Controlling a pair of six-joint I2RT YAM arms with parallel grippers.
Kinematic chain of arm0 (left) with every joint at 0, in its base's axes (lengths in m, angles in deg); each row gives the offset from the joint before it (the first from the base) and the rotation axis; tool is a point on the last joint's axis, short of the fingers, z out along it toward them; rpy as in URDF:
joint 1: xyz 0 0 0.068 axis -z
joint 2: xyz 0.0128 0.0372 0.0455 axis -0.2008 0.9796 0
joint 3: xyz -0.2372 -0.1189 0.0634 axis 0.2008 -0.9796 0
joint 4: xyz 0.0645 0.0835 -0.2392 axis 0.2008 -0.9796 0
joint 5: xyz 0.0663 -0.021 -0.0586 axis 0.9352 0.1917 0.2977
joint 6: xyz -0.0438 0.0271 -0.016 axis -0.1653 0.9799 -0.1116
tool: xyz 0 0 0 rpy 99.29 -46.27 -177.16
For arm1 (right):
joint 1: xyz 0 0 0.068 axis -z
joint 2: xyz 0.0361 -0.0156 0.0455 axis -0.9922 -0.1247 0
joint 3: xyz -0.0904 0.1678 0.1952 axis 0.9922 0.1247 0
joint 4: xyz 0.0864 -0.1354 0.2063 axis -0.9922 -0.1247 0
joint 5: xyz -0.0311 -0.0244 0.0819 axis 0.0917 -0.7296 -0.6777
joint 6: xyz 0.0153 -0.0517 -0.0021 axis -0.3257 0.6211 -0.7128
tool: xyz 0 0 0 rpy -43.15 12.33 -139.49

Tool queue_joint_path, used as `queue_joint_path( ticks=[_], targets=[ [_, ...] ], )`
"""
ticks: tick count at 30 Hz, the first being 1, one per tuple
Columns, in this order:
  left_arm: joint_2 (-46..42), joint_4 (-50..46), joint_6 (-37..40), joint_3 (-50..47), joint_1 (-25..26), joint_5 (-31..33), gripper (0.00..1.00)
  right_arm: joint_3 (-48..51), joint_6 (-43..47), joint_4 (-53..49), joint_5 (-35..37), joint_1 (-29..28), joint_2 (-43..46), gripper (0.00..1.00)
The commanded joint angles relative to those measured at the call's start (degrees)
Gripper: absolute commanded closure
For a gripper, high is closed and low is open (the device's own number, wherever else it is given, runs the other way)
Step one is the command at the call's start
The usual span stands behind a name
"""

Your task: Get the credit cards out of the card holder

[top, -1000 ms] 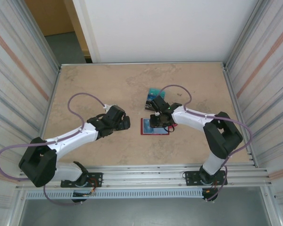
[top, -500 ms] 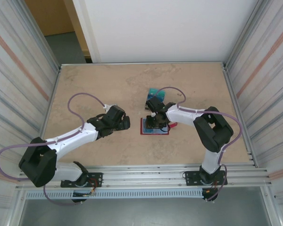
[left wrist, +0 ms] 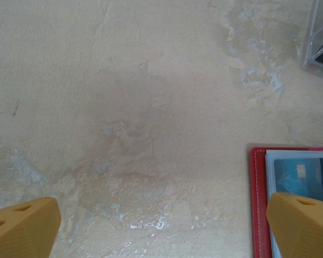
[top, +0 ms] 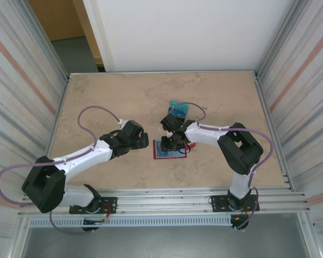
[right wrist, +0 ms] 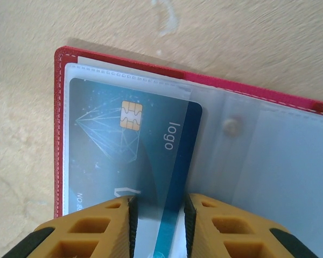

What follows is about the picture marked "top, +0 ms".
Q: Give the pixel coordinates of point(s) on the blue card with wave print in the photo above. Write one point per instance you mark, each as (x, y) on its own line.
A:
(183, 108)

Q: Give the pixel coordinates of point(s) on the teal card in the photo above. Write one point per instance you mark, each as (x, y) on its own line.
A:
(175, 103)

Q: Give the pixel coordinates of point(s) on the red card holder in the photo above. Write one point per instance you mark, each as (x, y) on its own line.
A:
(175, 154)

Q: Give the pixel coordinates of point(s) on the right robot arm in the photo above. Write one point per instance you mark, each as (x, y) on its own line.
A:
(204, 134)

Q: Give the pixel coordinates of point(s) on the base wiring bundle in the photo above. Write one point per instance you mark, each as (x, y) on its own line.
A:
(238, 219)
(106, 219)

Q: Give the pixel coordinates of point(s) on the wooden door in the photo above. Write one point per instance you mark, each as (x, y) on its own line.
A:
(56, 18)

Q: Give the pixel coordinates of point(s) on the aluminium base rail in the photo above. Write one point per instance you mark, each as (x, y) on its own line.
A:
(164, 200)

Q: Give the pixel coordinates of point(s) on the aluminium enclosure post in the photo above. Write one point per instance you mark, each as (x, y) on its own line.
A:
(274, 40)

